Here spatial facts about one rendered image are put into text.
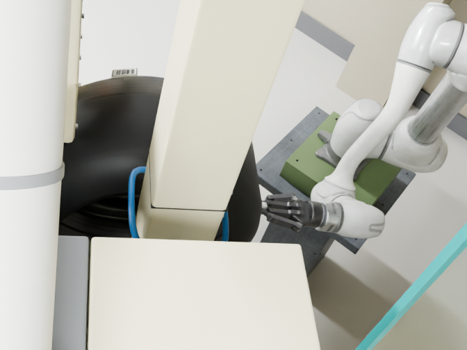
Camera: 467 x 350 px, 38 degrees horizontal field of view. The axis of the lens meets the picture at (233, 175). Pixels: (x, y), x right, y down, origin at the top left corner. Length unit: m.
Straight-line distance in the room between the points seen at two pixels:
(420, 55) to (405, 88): 0.10
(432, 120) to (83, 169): 1.21
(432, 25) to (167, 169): 1.08
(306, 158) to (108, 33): 1.76
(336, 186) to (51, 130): 1.61
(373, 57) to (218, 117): 2.89
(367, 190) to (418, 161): 0.23
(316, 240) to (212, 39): 2.00
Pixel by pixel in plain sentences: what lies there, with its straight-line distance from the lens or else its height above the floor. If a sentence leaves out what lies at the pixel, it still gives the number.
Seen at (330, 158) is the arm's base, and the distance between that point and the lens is 2.56.
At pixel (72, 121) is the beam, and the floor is 1.70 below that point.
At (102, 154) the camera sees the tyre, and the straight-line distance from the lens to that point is 1.46.
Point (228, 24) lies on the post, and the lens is 0.86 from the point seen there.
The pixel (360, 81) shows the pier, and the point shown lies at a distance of 3.95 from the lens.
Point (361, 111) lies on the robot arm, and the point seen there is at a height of 1.02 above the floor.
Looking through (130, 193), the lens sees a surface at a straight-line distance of 1.24.
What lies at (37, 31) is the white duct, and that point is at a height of 2.24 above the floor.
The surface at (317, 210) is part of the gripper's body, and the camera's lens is 1.94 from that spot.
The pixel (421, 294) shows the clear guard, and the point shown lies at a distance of 1.07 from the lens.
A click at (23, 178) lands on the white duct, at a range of 0.54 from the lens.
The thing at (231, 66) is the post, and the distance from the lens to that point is 0.91.
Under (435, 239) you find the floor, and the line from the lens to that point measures 3.59.
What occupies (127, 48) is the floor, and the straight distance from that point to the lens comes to 3.88.
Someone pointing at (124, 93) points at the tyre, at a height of 1.48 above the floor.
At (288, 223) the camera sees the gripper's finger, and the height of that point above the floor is 1.10.
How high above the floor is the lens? 2.59
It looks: 50 degrees down
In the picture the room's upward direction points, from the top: 20 degrees clockwise
